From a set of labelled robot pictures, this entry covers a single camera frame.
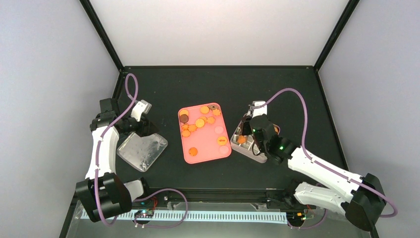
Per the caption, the chocolate chip cookie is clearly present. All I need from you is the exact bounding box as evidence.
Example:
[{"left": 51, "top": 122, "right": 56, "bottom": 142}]
[
  {"left": 237, "top": 135, "right": 247, "bottom": 144},
  {"left": 188, "top": 147, "right": 198, "bottom": 156}
]

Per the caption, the pink round cookie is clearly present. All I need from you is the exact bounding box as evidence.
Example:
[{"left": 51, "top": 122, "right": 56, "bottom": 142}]
[
  {"left": 214, "top": 126, "right": 224, "bottom": 134},
  {"left": 219, "top": 145, "right": 230, "bottom": 155}
]

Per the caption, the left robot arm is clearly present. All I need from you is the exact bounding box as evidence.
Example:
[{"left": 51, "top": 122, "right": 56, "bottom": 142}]
[{"left": 75, "top": 98, "right": 157, "bottom": 226}]

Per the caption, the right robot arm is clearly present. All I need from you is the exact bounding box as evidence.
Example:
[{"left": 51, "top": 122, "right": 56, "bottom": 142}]
[{"left": 239, "top": 114, "right": 387, "bottom": 233}]

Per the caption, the white divided cookie tin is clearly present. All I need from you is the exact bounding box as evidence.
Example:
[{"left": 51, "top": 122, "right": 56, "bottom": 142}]
[{"left": 230, "top": 115, "right": 280, "bottom": 164}]

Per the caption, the clear plastic tin lid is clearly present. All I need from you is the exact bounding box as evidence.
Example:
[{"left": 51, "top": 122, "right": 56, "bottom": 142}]
[{"left": 116, "top": 132, "right": 168, "bottom": 173}]

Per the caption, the red marked dotted cracker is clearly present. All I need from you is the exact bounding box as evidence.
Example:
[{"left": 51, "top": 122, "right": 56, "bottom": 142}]
[{"left": 217, "top": 136, "right": 228, "bottom": 146}]

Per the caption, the orange flower cookie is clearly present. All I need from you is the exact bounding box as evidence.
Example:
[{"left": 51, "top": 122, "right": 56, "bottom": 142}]
[{"left": 212, "top": 109, "right": 221, "bottom": 116}]

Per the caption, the dark chocolate round cookie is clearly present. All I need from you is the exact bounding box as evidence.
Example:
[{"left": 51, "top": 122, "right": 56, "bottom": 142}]
[{"left": 179, "top": 114, "right": 189, "bottom": 123}]

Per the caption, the brown flower jam cookie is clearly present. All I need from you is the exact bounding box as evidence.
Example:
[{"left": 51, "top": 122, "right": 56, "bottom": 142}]
[{"left": 208, "top": 104, "right": 219, "bottom": 111}]

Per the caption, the pink cookie tray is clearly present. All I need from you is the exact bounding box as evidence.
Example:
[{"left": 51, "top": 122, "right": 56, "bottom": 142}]
[{"left": 178, "top": 102, "right": 232, "bottom": 164}]

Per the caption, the round orange cracker cookie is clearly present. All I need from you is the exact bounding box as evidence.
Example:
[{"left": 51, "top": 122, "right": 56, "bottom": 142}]
[{"left": 200, "top": 106, "right": 210, "bottom": 115}]

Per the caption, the large round sandwich cookie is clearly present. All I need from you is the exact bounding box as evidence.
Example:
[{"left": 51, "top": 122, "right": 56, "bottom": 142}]
[{"left": 195, "top": 118, "right": 206, "bottom": 128}]

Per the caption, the left base circuit board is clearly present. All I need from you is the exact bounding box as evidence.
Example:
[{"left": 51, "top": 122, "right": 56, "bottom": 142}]
[{"left": 134, "top": 210, "right": 155, "bottom": 219}]

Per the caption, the base circuit board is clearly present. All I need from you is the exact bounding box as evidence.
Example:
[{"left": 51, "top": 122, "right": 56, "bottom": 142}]
[
  {"left": 134, "top": 210, "right": 155, "bottom": 219},
  {"left": 286, "top": 212, "right": 314, "bottom": 221}
]

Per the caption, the right base circuit board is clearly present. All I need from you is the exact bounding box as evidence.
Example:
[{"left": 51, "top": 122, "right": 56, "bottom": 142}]
[{"left": 286, "top": 212, "right": 314, "bottom": 221}]

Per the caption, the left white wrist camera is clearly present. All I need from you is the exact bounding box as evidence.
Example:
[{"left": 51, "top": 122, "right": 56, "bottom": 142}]
[{"left": 130, "top": 100, "right": 152, "bottom": 122}]

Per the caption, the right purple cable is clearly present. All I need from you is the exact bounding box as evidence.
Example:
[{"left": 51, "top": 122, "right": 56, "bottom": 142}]
[{"left": 259, "top": 88, "right": 398, "bottom": 230}]

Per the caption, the white slotted cable duct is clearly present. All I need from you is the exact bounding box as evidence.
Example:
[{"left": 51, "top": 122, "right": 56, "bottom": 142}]
[{"left": 80, "top": 208, "right": 288, "bottom": 225}]

